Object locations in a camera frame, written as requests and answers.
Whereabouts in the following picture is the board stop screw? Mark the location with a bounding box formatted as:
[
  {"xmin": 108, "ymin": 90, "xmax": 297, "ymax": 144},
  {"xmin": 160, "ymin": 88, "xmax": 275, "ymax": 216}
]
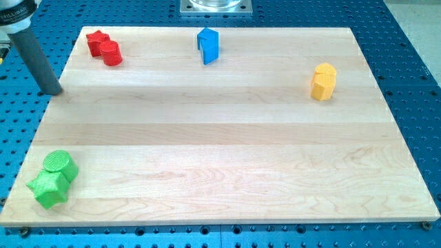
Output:
[
  {"xmin": 18, "ymin": 227, "xmax": 30, "ymax": 237},
  {"xmin": 421, "ymin": 221, "xmax": 432, "ymax": 231}
]

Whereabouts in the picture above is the blue cube block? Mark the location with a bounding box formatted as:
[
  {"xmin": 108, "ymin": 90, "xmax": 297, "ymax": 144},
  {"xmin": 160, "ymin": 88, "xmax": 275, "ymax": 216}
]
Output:
[{"xmin": 196, "ymin": 28, "xmax": 219, "ymax": 50}]

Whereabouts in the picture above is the yellow hexagon block front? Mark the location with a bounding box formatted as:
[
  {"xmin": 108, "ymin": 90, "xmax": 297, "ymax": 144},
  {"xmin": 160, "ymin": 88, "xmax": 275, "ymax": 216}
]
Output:
[{"xmin": 310, "ymin": 74, "xmax": 336, "ymax": 101}]

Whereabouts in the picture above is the left board stop screw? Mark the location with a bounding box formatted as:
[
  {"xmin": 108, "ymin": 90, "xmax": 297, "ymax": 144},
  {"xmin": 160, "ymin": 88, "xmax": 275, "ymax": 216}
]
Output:
[{"xmin": 18, "ymin": 227, "xmax": 30, "ymax": 237}]

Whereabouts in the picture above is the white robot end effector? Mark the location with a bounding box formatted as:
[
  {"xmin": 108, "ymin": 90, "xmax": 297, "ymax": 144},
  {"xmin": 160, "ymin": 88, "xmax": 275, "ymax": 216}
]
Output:
[{"xmin": 1, "ymin": 0, "xmax": 39, "ymax": 34}]

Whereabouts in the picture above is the green star block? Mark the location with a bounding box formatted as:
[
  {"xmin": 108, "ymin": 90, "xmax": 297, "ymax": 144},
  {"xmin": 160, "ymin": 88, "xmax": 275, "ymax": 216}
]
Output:
[{"xmin": 27, "ymin": 169, "xmax": 70, "ymax": 209}]

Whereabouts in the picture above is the red cylinder block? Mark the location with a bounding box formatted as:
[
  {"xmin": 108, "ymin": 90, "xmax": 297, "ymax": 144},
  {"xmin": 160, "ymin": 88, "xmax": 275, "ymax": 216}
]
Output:
[{"xmin": 99, "ymin": 40, "xmax": 123, "ymax": 66}]

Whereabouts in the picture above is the wooden board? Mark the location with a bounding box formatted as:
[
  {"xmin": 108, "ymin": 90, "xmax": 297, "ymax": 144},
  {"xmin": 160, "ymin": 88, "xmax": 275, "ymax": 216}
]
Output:
[{"xmin": 1, "ymin": 26, "xmax": 440, "ymax": 227}]

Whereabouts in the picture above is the yellow pentagon block rear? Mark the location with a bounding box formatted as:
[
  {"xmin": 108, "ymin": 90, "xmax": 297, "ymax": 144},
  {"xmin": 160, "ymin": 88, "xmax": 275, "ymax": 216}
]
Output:
[{"xmin": 311, "ymin": 63, "xmax": 337, "ymax": 83}]

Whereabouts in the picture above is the right board stop screw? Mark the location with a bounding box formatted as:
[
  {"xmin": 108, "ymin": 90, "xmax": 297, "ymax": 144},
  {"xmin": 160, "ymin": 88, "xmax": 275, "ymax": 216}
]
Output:
[{"xmin": 421, "ymin": 221, "xmax": 432, "ymax": 231}]

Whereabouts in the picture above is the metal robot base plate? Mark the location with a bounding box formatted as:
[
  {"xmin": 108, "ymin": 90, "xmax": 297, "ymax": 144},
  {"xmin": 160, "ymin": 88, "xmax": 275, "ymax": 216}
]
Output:
[{"xmin": 179, "ymin": 0, "xmax": 253, "ymax": 16}]

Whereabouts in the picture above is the red star block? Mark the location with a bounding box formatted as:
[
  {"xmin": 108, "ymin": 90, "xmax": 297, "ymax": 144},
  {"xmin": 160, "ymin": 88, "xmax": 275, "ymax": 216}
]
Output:
[{"xmin": 86, "ymin": 30, "xmax": 110, "ymax": 57}]

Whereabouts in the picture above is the blue angular block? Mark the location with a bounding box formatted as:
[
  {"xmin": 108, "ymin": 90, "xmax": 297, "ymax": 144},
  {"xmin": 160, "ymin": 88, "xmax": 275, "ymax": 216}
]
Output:
[{"xmin": 199, "ymin": 40, "xmax": 219, "ymax": 65}]

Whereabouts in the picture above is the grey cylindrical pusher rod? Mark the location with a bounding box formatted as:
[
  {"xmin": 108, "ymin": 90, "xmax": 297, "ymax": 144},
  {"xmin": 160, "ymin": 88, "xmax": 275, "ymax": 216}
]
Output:
[{"xmin": 8, "ymin": 28, "xmax": 62, "ymax": 96}]

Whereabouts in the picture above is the green cylinder block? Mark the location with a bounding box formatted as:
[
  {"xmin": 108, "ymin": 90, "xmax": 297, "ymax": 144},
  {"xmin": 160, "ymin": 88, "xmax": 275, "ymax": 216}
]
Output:
[{"xmin": 43, "ymin": 150, "xmax": 79, "ymax": 183}]

